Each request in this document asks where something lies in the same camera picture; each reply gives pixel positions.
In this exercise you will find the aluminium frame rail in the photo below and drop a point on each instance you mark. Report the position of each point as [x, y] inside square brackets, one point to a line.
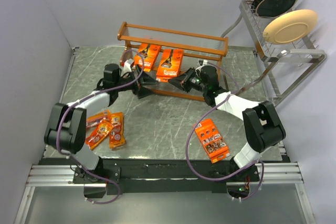
[157, 127]

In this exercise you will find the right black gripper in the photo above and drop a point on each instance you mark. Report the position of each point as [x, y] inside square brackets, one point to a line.
[186, 78]

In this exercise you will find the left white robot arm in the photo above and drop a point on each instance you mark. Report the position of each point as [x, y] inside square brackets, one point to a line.
[66, 127]

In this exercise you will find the beige plate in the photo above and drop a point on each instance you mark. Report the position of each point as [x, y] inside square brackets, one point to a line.
[290, 27]

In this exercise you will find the orange blister pack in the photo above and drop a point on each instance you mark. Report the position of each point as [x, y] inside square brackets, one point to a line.
[116, 137]
[95, 120]
[98, 134]

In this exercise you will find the orange blister pack rear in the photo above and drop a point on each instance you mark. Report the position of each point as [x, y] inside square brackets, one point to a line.
[95, 120]

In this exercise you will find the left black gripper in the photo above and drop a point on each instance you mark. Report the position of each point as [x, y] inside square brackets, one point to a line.
[143, 79]

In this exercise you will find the black base beam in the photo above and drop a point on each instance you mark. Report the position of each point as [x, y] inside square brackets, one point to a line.
[163, 176]

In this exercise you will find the orange blister pack middle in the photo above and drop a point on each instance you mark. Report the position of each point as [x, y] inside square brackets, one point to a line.
[116, 137]

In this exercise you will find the black plate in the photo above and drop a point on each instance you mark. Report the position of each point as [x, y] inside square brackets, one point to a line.
[271, 8]

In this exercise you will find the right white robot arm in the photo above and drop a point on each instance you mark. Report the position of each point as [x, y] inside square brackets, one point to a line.
[263, 127]

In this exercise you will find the orange blister pack left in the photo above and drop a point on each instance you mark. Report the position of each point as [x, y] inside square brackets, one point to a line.
[98, 134]

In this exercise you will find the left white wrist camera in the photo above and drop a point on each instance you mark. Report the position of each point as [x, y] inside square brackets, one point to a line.
[127, 66]

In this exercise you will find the metal dish rack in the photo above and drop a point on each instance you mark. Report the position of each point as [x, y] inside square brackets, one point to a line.
[301, 52]

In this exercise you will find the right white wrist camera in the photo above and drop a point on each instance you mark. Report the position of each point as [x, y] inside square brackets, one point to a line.
[201, 63]

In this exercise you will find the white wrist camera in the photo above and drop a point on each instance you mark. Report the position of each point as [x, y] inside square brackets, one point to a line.
[127, 66]
[201, 63]

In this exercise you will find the orange razor box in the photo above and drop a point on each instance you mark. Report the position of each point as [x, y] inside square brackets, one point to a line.
[170, 64]
[149, 53]
[212, 141]

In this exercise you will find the orange wooden shelf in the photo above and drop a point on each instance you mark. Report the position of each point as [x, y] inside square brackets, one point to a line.
[195, 47]

